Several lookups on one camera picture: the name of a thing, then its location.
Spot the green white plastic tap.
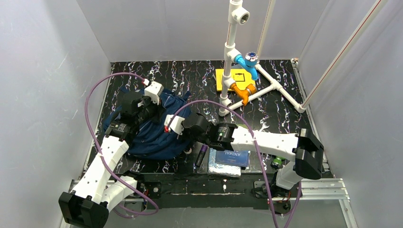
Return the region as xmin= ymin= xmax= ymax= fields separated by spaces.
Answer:
xmin=270 ymin=157 xmax=286 ymax=170

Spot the yellow notebook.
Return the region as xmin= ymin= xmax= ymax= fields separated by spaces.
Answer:
xmin=215 ymin=68 xmax=256 ymax=92

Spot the thin white rear pole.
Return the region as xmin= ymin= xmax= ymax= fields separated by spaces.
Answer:
xmin=257 ymin=0 xmax=276 ymax=58

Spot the white pole with red stripe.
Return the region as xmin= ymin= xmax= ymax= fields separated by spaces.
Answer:
xmin=297 ymin=0 xmax=388 ymax=113

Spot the white PVC pipe frame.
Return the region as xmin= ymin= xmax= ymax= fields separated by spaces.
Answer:
xmin=219 ymin=0 xmax=300 ymax=117

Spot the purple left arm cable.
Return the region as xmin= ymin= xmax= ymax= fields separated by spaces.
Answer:
xmin=84 ymin=72 xmax=160 ymax=219

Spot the blue plastic tap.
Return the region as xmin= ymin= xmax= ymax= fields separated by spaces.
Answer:
xmin=234 ymin=52 xmax=259 ymax=81

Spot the navy blue student backpack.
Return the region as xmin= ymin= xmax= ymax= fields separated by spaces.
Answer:
xmin=103 ymin=88 xmax=193 ymax=160

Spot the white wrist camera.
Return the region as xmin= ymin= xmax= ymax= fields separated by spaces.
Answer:
xmin=164 ymin=114 xmax=185 ymax=135
xmin=144 ymin=81 xmax=164 ymax=105

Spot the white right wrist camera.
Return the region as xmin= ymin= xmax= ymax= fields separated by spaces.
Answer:
xmin=164 ymin=114 xmax=185 ymax=135

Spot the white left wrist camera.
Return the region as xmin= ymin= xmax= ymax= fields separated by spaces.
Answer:
xmin=144 ymin=81 xmax=164 ymax=105

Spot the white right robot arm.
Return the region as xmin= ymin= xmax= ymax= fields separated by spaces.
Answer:
xmin=179 ymin=114 xmax=324 ymax=190

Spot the orange plastic tap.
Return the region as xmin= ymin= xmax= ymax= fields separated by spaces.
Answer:
xmin=230 ymin=83 xmax=257 ymax=106

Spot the Animal Farm book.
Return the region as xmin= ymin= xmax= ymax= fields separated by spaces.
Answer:
xmin=215 ymin=150 xmax=249 ymax=167

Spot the purple black marker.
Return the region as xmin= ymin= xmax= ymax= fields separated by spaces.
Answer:
xmin=195 ymin=144 xmax=208 ymax=167

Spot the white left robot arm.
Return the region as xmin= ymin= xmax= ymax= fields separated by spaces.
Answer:
xmin=58 ymin=91 xmax=165 ymax=228

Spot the blue book underneath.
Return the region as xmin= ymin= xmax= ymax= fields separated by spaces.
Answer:
xmin=207 ymin=148 xmax=241 ymax=177

